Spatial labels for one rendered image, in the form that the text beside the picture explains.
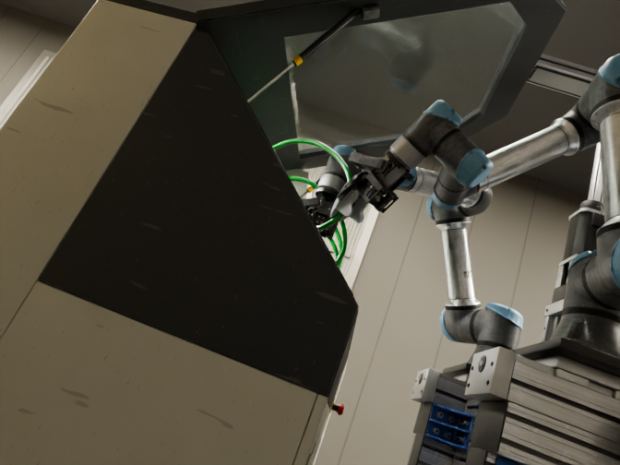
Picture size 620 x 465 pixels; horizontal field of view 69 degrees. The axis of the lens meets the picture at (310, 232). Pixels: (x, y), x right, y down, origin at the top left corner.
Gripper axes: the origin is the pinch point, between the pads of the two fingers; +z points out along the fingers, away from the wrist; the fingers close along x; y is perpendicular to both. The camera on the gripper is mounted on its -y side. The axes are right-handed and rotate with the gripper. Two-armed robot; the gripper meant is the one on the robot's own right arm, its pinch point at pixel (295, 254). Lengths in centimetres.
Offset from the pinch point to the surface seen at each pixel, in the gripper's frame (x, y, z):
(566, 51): 82, 79, -185
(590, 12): 56, 79, -185
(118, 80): -35, -46, -14
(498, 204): 201, 90, -152
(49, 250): -35, -38, 26
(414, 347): 198, 59, -27
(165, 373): -35, -6, 38
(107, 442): -35, -10, 51
